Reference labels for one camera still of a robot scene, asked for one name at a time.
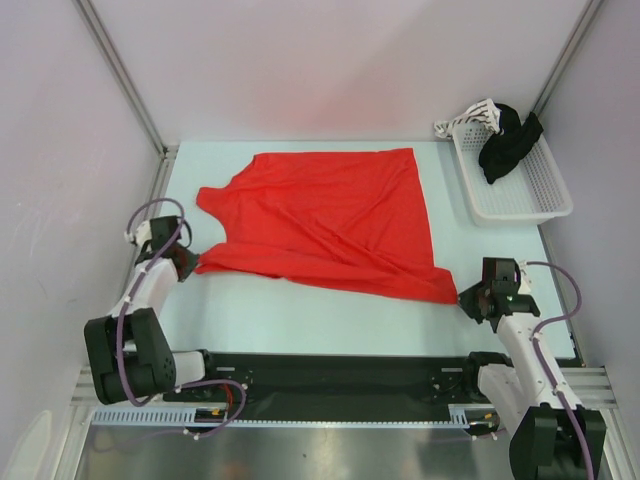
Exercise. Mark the aluminium frame rail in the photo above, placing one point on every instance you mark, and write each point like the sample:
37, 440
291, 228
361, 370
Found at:
84, 392

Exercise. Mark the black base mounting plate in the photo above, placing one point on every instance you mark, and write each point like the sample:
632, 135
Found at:
330, 387

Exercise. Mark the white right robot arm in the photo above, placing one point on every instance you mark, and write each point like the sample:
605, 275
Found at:
553, 435

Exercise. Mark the white striped tank top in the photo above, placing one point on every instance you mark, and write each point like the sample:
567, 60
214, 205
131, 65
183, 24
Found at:
486, 113

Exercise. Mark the white slotted cable duct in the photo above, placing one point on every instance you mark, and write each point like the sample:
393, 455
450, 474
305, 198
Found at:
209, 418

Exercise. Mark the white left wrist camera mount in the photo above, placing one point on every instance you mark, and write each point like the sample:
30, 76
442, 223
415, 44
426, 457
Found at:
140, 235

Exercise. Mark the white plastic basket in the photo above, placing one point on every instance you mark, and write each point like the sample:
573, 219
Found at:
531, 194

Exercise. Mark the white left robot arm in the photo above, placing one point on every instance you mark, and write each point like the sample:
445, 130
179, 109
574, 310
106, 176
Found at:
129, 356

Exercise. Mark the red tank top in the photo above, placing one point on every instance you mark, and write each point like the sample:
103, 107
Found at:
349, 221

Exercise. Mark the black tank top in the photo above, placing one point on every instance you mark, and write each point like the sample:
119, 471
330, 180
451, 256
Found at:
504, 150

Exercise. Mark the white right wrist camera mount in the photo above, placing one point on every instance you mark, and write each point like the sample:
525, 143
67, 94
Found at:
525, 280

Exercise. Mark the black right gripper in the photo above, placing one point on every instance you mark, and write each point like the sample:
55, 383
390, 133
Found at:
466, 302

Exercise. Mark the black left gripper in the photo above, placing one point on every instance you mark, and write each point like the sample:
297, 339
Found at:
191, 261

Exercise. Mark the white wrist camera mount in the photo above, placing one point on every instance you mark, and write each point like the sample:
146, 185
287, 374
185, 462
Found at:
525, 280
140, 235

